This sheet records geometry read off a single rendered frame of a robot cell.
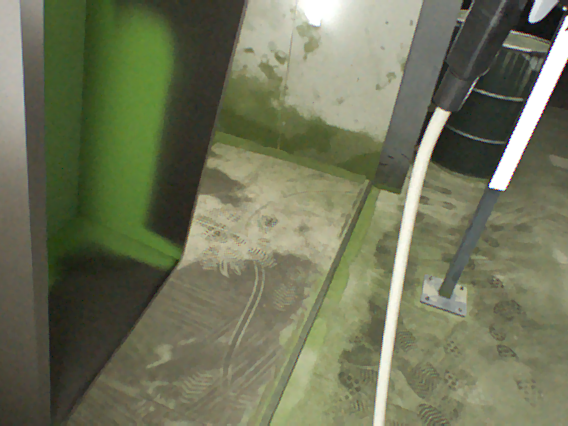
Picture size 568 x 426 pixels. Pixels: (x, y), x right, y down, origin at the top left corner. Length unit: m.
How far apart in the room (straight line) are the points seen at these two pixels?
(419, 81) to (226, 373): 1.76
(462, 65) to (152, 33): 0.75
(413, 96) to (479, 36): 2.12
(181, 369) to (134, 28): 1.08
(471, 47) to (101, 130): 0.97
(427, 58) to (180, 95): 1.67
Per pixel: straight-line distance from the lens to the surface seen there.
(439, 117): 0.52
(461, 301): 2.16
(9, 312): 0.69
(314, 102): 2.68
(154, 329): 1.72
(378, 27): 2.50
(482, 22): 0.44
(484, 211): 1.87
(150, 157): 1.19
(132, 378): 1.61
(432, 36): 2.48
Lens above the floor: 1.36
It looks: 35 degrees down
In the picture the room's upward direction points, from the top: 9 degrees clockwise
